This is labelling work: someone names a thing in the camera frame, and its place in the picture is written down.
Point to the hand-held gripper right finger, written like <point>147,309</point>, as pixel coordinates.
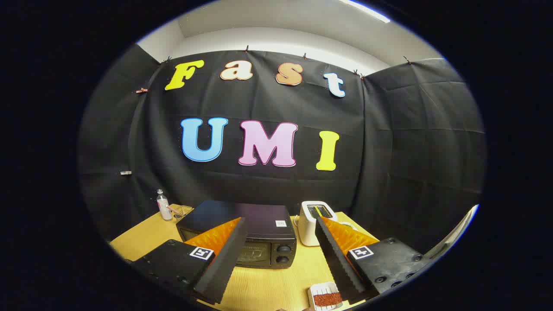
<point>335,259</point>

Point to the clear plastic bottle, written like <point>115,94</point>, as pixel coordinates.
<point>164,209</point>

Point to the white pop-up toaster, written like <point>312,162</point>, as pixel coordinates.
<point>307,231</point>

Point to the white ribbed plate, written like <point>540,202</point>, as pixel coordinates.
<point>322,288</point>

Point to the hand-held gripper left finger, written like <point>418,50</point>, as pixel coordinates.
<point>227,255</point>

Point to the black toaster oven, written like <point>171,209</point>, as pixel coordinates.
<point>259,218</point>

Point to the reddish-brown meat piece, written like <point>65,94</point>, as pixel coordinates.
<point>326,299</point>

